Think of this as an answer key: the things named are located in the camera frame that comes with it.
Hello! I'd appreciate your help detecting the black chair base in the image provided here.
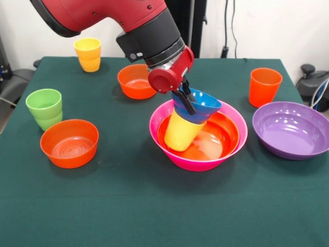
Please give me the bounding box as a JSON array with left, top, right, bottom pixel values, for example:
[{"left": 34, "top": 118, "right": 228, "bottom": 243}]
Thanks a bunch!
[
  {"left": 0, "top": 68, "right": 34, "bottom": 103},
  {"left": 295, "top": 63, "right": 329, "bottom": 109}
]

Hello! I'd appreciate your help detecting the orange plastic cup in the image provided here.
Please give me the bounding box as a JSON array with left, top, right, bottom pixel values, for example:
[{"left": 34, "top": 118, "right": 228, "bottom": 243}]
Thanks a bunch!
[{"left": 248, "top": 67, "right": 283, "bottom": 109}]

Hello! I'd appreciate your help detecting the large pink plastic bowl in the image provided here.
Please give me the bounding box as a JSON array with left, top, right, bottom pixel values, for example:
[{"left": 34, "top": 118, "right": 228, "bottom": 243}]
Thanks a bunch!
[{"left": 149, "top": 99, "right": 249, "bottom": 172}]

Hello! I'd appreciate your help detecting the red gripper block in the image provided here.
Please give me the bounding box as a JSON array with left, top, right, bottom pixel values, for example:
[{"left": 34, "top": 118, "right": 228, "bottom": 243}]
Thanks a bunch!
[{"left": 148, "top": 45, "right": 197, "bottom": 115}]

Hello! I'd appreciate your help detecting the dark green table cloth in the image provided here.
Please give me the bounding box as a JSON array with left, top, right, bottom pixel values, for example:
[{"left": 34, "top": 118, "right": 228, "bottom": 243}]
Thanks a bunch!
[{"left": 0, "top": 56, "right": 329, "bottom": 247}]

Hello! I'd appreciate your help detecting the black hanging wall cable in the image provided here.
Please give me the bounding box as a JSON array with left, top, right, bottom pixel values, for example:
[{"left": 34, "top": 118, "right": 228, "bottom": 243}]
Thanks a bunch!
[{"left": 222, "top": 0, "right": 239, "bottom": 59}]

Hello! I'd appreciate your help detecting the large orange plastic bowl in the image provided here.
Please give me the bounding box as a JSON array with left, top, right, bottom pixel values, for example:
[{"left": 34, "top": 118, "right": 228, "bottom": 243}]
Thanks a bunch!
[{"left": 157, "top": 112, "right": 241, "bottom": 162}]

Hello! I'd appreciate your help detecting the tangle of floor cables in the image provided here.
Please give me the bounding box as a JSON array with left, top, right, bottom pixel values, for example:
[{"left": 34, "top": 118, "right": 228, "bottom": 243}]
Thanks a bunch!
[{"left": 311, "top": 78, "right": 329, "bottom": 112}]

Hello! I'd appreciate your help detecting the small orange plastic bowl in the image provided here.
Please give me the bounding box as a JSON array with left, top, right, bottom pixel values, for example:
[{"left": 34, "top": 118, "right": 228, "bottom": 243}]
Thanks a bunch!
[
  {"left": 117, "top": 64, "right": 157, "bottom": 100},
  {"left": 40, "top": 119, "right": 100, "bottom": 169}
]

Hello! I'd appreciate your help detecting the blue plastic bowl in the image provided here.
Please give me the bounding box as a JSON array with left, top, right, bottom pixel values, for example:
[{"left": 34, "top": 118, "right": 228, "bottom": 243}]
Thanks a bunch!
[{"left": 171, "top": 87, "right": 223, "bottom": 125}]

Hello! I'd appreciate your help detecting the yellow plastic cup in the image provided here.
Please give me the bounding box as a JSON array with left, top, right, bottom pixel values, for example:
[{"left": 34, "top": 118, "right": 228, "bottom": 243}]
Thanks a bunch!
[
  {"left": 164, "top": 109, "right": 207, "bottom": 152},
  {"left": 73, "top": 37, "right": 102, "bottom": 73}
]

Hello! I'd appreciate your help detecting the black column stand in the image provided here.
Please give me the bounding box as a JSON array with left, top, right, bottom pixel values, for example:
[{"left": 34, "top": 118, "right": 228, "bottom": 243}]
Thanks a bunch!
[{"left": 166, "top": 0, "right": 208, "bottom": 59}]

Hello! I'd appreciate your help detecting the green plastic cup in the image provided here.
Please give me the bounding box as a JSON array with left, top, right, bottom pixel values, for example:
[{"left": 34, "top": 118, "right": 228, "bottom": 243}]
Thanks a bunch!
[{"left": 25, "top": 89, "right": 63, "bottom": 131}]

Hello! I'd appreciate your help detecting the purple plastic bowl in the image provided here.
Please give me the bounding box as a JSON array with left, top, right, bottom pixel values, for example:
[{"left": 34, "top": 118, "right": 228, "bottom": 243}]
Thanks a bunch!
[{"left": 252, "top": 101, "right": 329, "bottom": 161}]

